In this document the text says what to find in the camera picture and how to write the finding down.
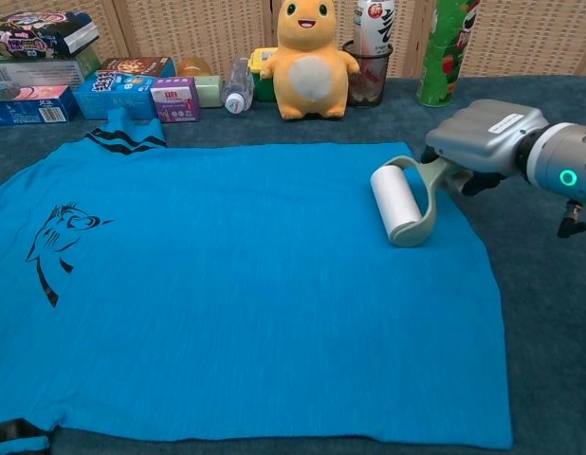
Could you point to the orange round jar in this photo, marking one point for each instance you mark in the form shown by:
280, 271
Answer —
194, 66

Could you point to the clear plastic water bottle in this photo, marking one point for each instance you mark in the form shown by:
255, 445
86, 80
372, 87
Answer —
238, 85

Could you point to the brown cookie box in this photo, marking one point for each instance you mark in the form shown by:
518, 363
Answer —
136, 65

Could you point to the pale green box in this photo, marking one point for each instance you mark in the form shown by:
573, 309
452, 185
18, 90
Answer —
211, 91

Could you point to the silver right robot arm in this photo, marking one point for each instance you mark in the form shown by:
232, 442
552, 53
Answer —
563, 161

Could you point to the small purple box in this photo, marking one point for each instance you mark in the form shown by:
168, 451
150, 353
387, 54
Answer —
175, 102

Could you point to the green container with yellow lid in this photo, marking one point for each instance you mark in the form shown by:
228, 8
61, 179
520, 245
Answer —
261, 78

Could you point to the grey cardboard box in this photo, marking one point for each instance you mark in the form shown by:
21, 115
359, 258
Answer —
32, 73

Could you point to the blue and pink biscuit box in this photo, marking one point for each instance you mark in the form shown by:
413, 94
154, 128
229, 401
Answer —
30, 106

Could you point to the yellow plush dragon toy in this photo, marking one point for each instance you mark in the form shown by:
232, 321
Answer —
309, 52

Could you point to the green Pringles can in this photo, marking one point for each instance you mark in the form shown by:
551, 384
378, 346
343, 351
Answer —
442, 61

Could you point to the blue t-shirt with cat print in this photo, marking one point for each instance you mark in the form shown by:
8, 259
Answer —
250, 284

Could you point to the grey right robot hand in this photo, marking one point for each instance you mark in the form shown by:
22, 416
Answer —
482, 137

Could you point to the wicker folding screen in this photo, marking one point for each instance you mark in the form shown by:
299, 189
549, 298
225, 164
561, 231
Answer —
193, 28

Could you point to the white drink can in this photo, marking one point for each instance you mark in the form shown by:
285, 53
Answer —
376, 23

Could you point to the black mesh pen cup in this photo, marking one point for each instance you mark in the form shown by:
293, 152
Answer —
369, 90

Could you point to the dark teal carpet table surface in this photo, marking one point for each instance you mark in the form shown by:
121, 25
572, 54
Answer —
549, 308

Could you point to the black snack bag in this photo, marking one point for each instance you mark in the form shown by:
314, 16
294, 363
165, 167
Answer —
34, 35

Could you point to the pale green lint roller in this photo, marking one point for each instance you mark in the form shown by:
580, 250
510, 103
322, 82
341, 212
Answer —
397, 204

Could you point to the blue cookie box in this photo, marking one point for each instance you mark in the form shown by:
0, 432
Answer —
115, 97

